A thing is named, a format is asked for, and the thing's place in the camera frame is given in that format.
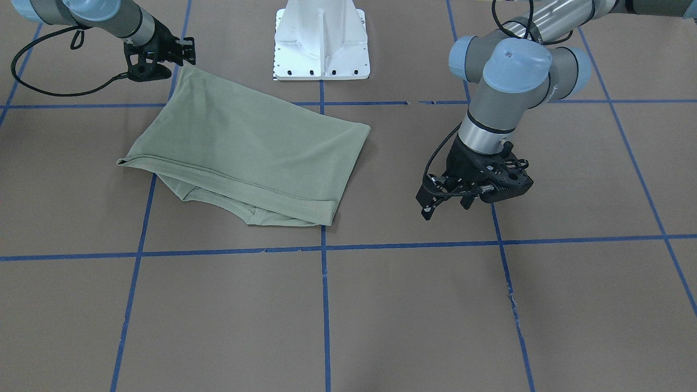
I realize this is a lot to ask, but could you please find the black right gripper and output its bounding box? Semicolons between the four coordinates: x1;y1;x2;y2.
124;21;196;82

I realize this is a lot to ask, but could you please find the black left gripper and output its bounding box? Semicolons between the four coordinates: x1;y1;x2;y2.
415;133;534;221

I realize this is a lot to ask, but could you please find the olive green long-sleeve shirt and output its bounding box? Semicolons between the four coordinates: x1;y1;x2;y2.
117;65;370;226

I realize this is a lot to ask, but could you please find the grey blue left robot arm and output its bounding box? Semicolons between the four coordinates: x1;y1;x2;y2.
416;1;695;220

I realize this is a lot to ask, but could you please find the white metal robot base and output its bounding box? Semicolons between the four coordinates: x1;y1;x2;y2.
272;1;371;81

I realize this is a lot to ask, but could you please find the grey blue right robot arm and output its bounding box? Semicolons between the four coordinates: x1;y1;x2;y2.
11;1;196;82

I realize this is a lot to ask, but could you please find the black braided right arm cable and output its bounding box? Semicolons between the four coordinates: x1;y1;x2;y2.
10;24;137;99

